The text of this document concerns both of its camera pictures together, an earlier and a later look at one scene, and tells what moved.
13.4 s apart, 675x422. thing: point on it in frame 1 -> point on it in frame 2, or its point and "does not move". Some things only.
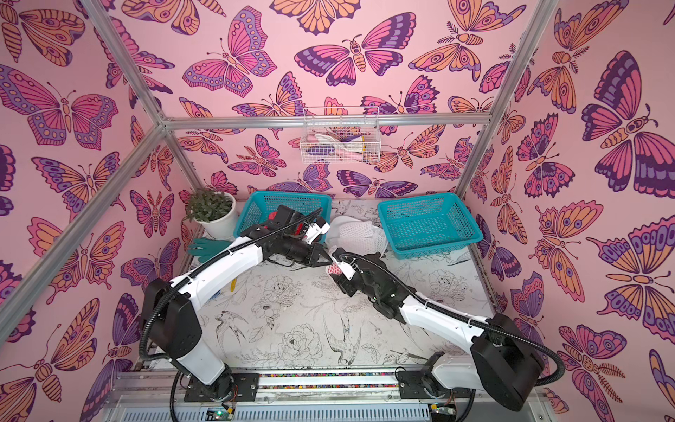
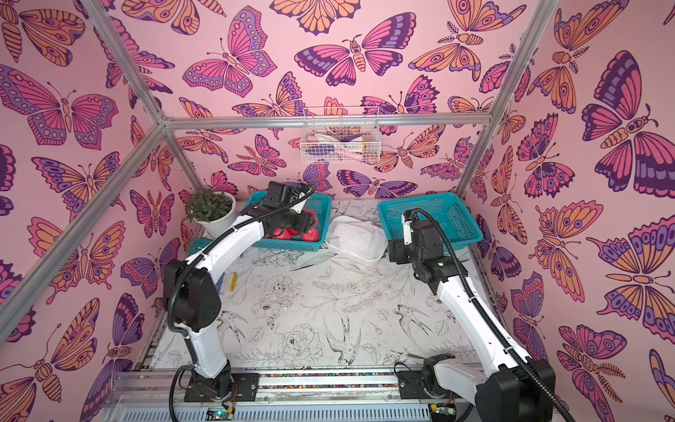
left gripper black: (315, 252) -> (306, 222)
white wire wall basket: (340, 135) does not move
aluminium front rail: (301, 396) does not move
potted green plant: (214, 210) does not move
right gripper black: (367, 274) -> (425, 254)
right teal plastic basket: (424, 225) does not move
